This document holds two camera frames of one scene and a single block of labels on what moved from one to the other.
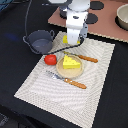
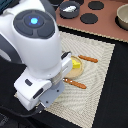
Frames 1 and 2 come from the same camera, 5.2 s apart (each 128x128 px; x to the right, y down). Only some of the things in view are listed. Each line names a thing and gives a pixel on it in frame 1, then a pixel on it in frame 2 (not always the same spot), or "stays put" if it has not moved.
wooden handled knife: (95, 60) stays put
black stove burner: (96, 5) stays put
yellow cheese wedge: (69, 63) stays put
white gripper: (77, 28) -> (35, 93)
